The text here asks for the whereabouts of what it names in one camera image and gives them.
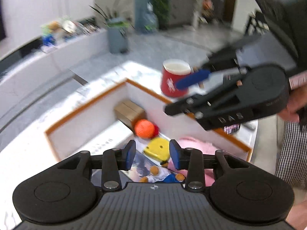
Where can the yellow plush toy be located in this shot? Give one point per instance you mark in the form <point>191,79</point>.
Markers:
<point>157,148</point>

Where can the person's right hand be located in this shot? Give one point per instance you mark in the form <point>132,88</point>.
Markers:
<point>296,100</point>

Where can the large water bottle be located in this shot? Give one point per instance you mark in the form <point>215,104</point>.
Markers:
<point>150,20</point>

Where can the grey drawer cabinet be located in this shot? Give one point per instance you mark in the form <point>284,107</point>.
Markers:
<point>183,7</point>

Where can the red paper cup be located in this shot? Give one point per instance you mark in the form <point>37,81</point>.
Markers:
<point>171,81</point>

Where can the dark printed box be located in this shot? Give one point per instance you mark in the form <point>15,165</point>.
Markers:
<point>141,166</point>

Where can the orange-rimmed white box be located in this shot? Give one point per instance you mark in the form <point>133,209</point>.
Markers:
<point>96,115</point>

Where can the grey trash bin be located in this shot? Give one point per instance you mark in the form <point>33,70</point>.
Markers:
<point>117,37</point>

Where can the hanging ivy plant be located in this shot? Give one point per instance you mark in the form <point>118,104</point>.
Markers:
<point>159,2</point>

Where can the long-leaf green plant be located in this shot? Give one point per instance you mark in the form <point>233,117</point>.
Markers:
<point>110,12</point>

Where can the checked clothing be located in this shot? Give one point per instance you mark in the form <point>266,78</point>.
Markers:
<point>292,153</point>

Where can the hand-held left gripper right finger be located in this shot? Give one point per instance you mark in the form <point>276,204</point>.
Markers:
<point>175,155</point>

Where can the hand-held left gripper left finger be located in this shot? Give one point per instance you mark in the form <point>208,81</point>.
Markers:
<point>129,154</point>

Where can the pink plush toy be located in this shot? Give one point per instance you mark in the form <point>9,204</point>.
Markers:
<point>199,146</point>

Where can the smartphone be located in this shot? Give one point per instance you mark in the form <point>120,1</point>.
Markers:
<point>231,129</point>

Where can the small gold box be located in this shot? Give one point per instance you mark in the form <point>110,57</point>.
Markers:
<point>129,112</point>

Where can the brown and blue plush toy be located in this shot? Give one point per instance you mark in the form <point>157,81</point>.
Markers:
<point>165,176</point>

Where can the brown teddy bear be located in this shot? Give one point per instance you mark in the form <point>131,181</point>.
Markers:
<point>54,26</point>

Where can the orange ball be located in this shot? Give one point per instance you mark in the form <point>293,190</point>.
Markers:
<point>144,128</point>

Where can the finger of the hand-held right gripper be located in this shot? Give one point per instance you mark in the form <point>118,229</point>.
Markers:
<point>191,79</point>
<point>187,106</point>

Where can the marble television console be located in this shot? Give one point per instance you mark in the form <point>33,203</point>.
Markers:
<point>48,64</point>

